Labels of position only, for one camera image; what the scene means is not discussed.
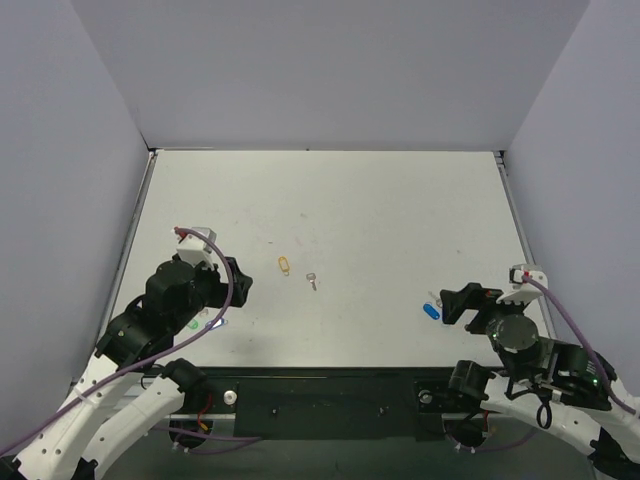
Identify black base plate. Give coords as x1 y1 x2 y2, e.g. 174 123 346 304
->
179 367 489 441

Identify silver keys on table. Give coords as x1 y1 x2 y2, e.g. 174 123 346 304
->
428 291 443 308

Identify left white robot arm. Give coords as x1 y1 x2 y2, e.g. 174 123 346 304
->
1 254 253 479

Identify aluminium frame rail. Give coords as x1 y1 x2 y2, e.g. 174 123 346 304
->
59 149 157 416
493 150 557 338

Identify purple cable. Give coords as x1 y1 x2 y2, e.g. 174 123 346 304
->
0 227 236 454
522 272 639 416

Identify aluminium frame rail left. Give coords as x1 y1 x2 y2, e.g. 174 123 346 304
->
59 149 157 416

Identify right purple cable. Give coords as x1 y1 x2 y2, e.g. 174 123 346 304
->
522 272 639 416

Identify yellow key tag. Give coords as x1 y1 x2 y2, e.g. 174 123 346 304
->
278 256 291 276

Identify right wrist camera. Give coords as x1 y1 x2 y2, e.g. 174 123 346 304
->
497 264 548 306

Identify aluminium frame rail right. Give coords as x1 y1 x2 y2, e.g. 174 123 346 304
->
493 150 557 338

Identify blue key tag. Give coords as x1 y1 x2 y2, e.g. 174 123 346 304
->
423 303 440 320
204 318 227 331

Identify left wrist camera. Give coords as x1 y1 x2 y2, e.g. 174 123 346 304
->
174 231 215 270

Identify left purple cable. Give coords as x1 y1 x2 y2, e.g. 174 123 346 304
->
0 227 236 454

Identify blue key tag right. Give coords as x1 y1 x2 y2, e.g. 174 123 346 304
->
423 303 440 320

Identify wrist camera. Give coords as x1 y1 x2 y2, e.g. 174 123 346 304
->
174 231 215 270
497 264 548 306

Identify blue key tag left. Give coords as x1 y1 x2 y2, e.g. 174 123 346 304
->
204 318 227 331

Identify silver key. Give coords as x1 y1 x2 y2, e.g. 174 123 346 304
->
306 272 317 291

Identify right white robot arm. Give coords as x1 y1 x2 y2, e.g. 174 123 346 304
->
440 272 639 479

